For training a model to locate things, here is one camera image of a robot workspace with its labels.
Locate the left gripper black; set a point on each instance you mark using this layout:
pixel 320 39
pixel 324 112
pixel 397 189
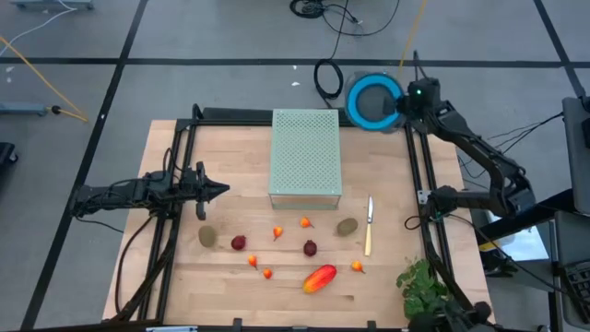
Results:
pixel 189 186

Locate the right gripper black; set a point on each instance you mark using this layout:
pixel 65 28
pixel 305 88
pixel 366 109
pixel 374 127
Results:
pixel 421 99

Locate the blue collapsible colander bowl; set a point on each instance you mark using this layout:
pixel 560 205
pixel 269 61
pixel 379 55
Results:
pixel 352 101

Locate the brown kiwi fruit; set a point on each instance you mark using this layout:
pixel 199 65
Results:
pixel 347 227
pixel 207 236

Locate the dark red round fruit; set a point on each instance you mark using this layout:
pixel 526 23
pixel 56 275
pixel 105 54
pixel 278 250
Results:
pixel 310 248
pixel 238 242

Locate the small orange-red pepper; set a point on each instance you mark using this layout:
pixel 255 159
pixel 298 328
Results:
pixel 252 261
pixel 356 265
pixel 305 222
pixel 267 274
pixel 277 230

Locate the red yellow mango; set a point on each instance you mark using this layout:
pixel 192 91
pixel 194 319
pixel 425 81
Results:
pixel 319 279

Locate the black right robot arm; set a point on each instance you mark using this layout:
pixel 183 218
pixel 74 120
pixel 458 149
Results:
pixel 479 147

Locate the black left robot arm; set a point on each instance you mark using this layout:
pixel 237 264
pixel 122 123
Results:
pixel 115 193

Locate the black table clamp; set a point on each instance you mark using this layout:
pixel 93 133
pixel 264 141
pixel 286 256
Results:
pixel 371 325
pixel 237 323

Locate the green artificial plant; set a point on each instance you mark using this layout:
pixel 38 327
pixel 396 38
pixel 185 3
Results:
pixel 421 286

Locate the glossy white panel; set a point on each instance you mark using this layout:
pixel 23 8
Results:
pixel 525 244

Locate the grey floor bar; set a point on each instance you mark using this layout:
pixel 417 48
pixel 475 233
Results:
pixel 23 109

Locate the black floor object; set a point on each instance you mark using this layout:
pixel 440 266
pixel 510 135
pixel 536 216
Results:
pixel 5 152

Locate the grey cart base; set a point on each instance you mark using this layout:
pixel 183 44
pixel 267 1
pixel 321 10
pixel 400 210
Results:
pixel 50 3

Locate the black keyboard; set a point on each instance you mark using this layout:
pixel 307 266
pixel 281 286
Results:
pixel 580 281

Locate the black aluminium frame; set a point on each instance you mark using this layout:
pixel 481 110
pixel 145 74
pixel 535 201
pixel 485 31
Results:
pixel 230 115

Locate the silver frame bracket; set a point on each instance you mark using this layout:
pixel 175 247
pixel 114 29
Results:
pixel 423 197

